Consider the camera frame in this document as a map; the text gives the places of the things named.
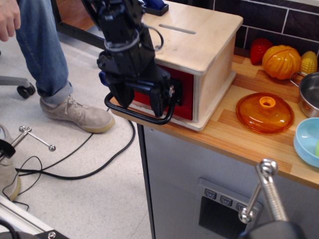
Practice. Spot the steel cooking pot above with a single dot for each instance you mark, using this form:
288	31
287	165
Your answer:
308	93

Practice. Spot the orange toy pumpkin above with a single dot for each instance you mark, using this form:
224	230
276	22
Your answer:
281	62

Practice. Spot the light wooden box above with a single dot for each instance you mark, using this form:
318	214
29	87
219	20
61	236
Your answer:
201	42

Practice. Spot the light blue bowl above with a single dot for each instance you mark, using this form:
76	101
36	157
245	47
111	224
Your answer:
305	140

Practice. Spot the red toy pepper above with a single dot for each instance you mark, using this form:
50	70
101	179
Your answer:
258	48

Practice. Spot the aluminium frame rail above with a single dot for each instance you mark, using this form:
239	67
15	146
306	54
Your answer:
26	224

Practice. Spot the yellow toy corn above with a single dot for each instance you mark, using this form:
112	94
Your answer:
309	62

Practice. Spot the metal clamp screw right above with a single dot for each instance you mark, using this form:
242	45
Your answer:
279	227

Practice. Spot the grey toy kitchen cabinet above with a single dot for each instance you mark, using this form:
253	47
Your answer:
197	181

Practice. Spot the person's bare hand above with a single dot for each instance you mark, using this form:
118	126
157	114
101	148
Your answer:
9	19

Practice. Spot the blue jeans leg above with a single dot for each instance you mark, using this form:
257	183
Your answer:
40	45

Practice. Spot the beige sneaker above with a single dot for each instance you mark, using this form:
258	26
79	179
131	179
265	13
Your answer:
9	180
88	118

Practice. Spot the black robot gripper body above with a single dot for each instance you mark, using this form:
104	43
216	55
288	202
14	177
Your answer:
132	63

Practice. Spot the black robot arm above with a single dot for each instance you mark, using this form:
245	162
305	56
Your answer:
119	20

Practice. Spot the office chair base wheel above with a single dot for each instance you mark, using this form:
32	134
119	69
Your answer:
24	87

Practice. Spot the green item in bowl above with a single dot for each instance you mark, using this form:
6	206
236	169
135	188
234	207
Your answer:
317	149

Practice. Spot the orange transparent pot lid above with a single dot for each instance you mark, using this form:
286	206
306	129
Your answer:
265	113

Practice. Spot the blue black clamp on box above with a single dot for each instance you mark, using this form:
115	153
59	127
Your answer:
155	7

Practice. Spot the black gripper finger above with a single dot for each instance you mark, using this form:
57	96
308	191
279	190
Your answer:
160	94
123	94

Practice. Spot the red front wooden drawer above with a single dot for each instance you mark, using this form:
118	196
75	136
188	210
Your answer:
181	103

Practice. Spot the blue black clamp handle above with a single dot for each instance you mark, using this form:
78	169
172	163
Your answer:
103	78

